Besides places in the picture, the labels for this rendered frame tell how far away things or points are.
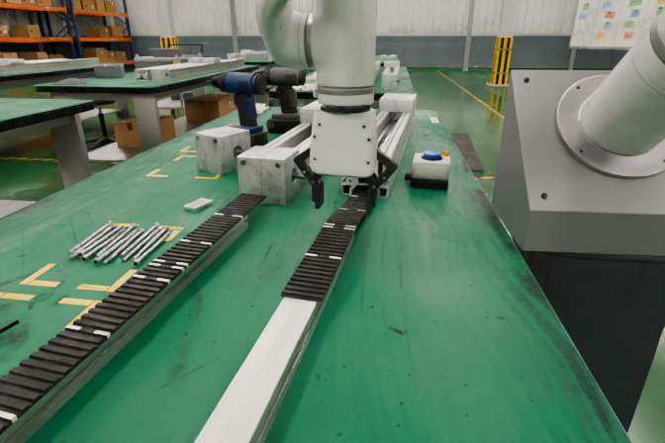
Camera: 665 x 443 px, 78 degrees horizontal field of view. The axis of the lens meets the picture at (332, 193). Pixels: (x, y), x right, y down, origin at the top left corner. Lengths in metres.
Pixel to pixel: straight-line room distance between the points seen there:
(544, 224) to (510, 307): 0.18
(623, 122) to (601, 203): 0.12
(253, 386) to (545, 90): 0.65
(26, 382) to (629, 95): 0.75
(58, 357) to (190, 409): 0.13
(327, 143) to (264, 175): 0.23
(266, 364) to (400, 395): 0.13
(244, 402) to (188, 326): 0.17
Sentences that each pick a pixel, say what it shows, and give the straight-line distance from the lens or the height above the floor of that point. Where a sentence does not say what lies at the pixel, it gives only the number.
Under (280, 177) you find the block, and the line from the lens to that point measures 0.81.
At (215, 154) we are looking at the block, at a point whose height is 0.83.
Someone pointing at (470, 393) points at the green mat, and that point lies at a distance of 0.45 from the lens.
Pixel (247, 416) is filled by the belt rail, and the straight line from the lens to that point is 0.38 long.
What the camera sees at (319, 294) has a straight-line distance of 0.50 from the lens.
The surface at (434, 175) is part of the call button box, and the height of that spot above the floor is 0.81.
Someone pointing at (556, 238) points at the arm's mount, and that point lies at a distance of 0.73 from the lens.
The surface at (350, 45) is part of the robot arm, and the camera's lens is 0.59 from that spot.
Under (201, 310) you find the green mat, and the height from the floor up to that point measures 0.78.
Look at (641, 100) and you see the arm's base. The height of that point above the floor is 1.01.
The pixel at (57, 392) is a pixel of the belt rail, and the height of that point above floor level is 0.79.
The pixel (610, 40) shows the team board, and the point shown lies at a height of 1.07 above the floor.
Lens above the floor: 1.09
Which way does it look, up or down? 21 degrees down
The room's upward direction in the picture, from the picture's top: straight up
